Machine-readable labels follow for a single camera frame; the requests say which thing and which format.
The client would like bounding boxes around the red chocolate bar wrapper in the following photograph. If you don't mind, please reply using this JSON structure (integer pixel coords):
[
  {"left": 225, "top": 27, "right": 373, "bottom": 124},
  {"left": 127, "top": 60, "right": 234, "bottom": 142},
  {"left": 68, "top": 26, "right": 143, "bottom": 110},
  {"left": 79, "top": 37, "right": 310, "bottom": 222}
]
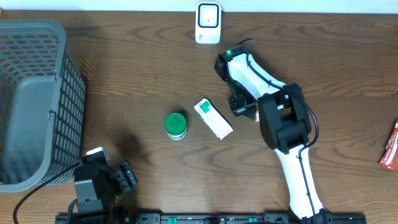
[{"left": 379, "top": 121, "right": 397, "bottom": 171}]

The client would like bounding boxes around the green lid jar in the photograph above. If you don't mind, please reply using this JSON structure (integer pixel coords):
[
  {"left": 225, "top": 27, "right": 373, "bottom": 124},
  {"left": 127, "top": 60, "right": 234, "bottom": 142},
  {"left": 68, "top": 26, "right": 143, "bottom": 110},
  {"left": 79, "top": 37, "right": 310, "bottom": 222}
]
[{"left": 164, "top": 113, "right": 187, "bottom": 141}]

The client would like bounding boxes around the black mounting rail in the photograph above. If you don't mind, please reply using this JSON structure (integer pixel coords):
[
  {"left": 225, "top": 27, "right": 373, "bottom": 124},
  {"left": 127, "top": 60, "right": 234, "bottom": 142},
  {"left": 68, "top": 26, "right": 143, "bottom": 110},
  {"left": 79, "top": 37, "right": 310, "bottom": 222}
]
[{"left": 55, "top": 212, "right": 367, "bottom": 224}]

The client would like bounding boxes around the white and green carton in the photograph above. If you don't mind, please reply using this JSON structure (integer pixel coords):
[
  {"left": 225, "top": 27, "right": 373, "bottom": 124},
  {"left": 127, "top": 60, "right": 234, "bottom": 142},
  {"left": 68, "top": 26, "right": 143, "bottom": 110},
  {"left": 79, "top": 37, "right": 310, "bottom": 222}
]
[{"left": 193, "top": 98, "right": 233, "bottom": 140}]

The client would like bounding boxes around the grey plastic mesh basket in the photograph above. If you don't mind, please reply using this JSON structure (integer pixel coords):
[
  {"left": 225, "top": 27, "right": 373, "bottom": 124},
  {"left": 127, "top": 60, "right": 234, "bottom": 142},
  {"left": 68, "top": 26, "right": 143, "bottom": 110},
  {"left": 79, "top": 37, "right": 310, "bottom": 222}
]
[{"left": 1, "top": 19, "right": 86, "bottom": 193}]

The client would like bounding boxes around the white barcode scanner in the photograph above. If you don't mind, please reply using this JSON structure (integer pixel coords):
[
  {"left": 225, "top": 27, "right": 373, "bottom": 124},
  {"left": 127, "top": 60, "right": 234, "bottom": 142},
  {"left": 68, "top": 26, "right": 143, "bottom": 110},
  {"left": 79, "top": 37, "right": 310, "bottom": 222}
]
[{"left": 195, "top": 1, "right": 221, "bottom": 44}]

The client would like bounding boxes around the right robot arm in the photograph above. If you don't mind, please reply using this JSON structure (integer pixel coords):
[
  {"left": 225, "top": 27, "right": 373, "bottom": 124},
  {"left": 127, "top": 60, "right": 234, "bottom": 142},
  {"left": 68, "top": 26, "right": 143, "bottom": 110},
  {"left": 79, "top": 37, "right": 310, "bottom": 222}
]
[{"left": 215, "top": 45, "right": 323, "bottom": 223}]

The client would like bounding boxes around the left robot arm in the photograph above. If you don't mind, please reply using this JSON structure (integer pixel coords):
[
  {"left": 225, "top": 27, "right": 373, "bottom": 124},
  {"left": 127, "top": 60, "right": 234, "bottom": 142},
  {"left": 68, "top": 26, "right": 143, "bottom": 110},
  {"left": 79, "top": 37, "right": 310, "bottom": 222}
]
[{"left": 66, "top": 162, "right": 137, "bottom": 224}]

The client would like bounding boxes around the small orange box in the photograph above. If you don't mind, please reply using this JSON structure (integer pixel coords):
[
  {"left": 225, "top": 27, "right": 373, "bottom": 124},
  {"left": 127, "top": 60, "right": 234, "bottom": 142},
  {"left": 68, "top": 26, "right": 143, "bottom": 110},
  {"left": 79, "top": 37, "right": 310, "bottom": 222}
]
[{"left": 254, "top": 104, "right": 259, "bottom": 122}]

